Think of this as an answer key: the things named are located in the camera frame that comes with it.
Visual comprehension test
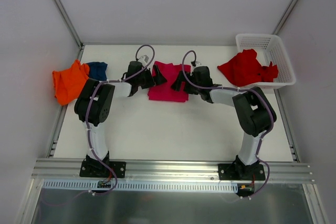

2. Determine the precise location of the white plastic basket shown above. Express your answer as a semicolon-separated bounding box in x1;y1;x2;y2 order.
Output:
236;34;296;89

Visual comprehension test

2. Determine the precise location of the navy blue t shirt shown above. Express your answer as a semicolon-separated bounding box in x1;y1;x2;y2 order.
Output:
87;62;108;81

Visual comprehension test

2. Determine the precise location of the white slotted cable duct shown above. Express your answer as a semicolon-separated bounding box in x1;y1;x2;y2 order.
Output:
43;179;238;194

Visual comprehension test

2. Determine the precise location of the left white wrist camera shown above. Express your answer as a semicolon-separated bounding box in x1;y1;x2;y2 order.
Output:
138;55;150;66

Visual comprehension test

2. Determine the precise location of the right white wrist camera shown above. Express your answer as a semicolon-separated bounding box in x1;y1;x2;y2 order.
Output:
191;61;202;68

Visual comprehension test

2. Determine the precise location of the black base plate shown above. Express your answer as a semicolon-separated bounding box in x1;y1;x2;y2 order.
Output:
218;163;266;181
79;161;127;178

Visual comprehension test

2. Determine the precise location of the red t shirt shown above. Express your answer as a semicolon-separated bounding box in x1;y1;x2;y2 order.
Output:
217;49;279;87

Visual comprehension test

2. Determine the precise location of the magenta t shirt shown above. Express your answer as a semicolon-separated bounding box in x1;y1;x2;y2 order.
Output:
148;61;188;103

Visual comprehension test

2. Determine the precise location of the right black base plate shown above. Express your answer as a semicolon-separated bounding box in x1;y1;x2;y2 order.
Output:
218;163;266;181

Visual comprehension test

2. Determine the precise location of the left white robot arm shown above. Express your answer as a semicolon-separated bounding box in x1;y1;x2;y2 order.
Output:
74;61;167;177

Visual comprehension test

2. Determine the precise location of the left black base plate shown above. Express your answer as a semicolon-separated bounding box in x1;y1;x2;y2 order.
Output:
79;161;127;178

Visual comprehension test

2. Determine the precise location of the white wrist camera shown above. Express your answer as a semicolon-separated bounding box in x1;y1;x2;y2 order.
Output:
191;61;202;68
138;55;150;66

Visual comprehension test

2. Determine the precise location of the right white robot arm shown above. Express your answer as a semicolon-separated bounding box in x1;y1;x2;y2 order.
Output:
171;66;277;180

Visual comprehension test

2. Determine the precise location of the orange t shirt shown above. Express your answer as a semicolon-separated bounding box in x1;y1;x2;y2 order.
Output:
52;60;90;106

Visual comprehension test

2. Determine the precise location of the aluminium mounting rail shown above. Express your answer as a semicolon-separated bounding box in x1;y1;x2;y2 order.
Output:
32;158;316;184

